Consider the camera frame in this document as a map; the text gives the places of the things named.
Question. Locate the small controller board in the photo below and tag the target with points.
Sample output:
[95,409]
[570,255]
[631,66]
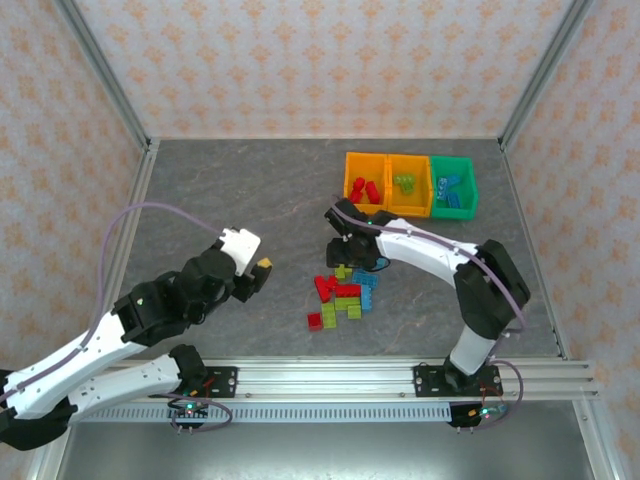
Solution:
[487,411]
[189,411]

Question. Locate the blue lego brick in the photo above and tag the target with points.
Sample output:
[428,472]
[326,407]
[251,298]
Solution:
[454,180]
[442,189]
[365,278]
[454,199]
[368,299]

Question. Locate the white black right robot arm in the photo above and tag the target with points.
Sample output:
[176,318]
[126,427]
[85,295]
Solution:
[425,250]

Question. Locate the small red lego brick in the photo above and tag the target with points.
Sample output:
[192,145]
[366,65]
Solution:
[315,322]

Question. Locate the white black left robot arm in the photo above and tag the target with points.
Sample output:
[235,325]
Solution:
[50,380]

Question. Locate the orange plastic bin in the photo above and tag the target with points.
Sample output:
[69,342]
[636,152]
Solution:
[410,162]
[367,162]

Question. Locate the green plastic bin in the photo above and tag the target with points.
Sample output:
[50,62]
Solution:
[452,214]

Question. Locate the lime green lego brick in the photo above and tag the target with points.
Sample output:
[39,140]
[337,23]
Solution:
[408,189]
[328,315]
[347,303]
[343,272]
[354,313]
[402,179]

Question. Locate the aluminium mounting rail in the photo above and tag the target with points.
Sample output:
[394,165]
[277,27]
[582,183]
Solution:
[325,380]

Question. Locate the aluminium frame post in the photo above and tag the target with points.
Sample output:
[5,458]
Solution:
[102,70]
[545,70]

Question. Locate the aluminium table side rail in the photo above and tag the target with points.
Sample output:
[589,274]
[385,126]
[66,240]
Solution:
[534,250]
[137,210]

